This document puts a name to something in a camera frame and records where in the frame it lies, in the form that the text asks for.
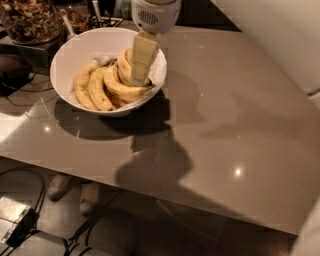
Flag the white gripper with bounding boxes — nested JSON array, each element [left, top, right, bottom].
[[130, 0, 182, 86]]

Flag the yellow banana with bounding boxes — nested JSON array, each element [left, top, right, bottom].
[[73, 62, 100, 110], [104, 65, 152, 103], [116, 48, 153, 88], [88, 67, 113, 111]]

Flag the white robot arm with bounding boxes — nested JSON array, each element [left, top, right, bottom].
[[154, 0, 320, 256]]

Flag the white bowl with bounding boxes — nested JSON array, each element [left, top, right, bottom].
[[50, 28, 167, 117]]

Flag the dark round object left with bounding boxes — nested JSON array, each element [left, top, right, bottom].
[[0, 54, 33, 96]]

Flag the right white sock foot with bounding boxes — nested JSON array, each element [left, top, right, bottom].
[[79, 182, 100, 216]]

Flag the white sock foot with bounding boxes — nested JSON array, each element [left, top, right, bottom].
[[79, 182, 100, 216], [47, 174, 72, 202]]

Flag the left white sock foot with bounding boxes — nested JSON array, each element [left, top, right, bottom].
[[47, 174, 72, 202]]

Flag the silver box on floor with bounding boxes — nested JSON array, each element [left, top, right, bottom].
[[0, 196, 32, 245]]

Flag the black wire tray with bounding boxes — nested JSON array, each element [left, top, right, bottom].
[[88, 0, 123, 29]]

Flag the white spoon handle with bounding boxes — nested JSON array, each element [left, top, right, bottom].
[[59, 9, 76, 40]]

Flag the black floor cable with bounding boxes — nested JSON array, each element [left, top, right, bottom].
[[0, 167, 141, 256]]

